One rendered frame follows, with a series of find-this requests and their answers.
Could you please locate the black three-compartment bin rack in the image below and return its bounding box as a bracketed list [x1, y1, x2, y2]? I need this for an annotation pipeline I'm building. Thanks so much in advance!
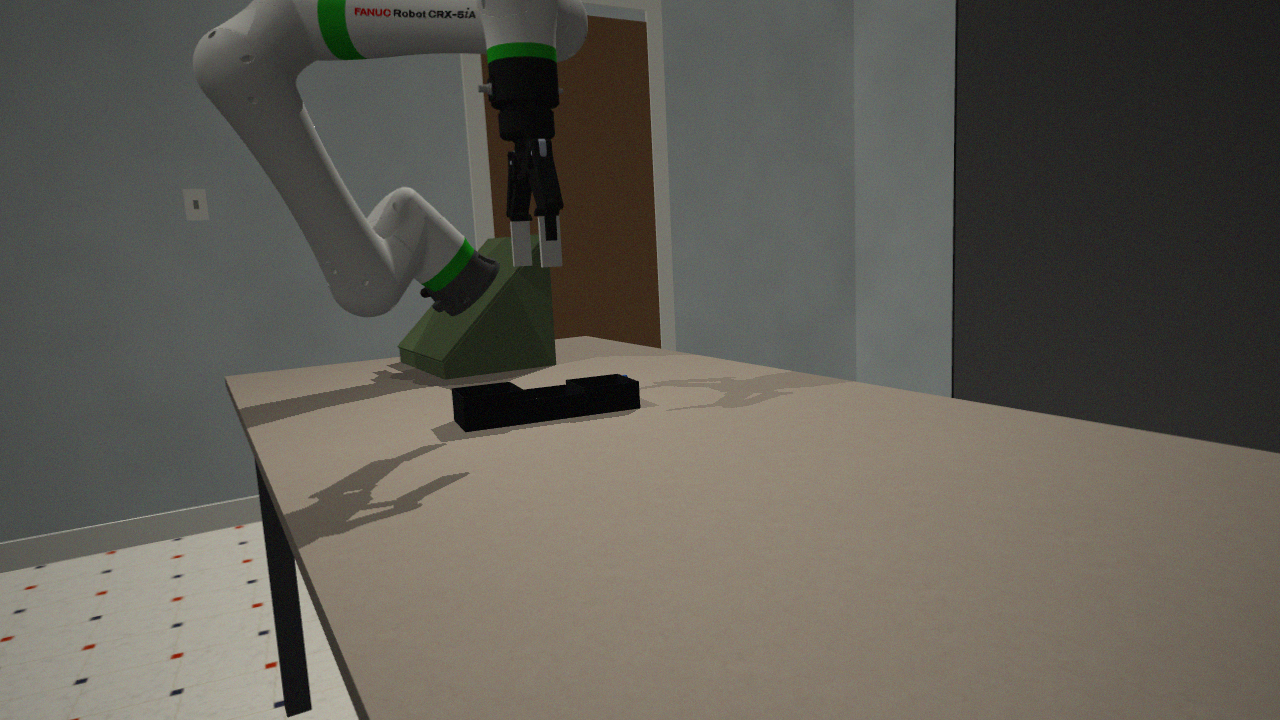
[452, 374, 640, 432]

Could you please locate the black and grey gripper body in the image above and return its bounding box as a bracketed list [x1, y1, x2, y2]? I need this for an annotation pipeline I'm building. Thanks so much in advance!
[498, 108, 556, 169]

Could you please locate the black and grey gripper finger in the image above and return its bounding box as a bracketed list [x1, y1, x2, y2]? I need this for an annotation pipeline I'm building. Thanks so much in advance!
[506, 151, 532, 266]
[516, 138, 564, 266]

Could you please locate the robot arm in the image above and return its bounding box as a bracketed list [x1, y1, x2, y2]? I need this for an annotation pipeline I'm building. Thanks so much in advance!
[193, 0, 588, 316]

